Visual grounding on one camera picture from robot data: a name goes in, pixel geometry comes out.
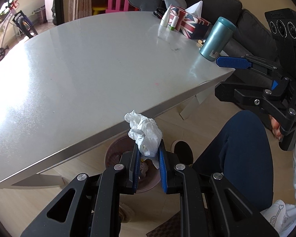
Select white tissue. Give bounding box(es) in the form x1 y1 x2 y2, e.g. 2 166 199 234
125 110 162 157

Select white patterned sleeve forearm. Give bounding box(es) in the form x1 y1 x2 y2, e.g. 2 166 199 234
261 145 296 236

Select pink trash bin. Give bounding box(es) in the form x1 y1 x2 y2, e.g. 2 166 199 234
105 135 160 193

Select person's right hand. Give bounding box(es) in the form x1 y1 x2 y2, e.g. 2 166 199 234
270 116 283 140

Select teal thermos bottle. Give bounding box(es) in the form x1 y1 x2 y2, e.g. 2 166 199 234
200 17 237 62

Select Union Jack tissue box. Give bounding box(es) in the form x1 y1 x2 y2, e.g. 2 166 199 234
168 1 211 40

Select person's dark blue leg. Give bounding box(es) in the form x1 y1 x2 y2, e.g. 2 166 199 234
174 110 274 211

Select small white green-capped tube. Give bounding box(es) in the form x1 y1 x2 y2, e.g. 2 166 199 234
169 16 179 31

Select white cream tube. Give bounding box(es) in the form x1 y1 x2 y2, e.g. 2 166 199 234
160 5 171 27

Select black items on table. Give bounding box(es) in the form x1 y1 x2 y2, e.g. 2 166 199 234
153 8 166 19

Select yellow children's stool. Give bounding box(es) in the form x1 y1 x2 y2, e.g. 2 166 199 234
92 7 107 16

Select red children's table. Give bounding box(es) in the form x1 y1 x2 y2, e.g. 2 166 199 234
91 0 108 8

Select white bicycle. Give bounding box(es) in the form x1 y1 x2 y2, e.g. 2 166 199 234
0 0 38 61

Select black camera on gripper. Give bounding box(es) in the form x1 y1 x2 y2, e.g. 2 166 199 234
265 8 296 64

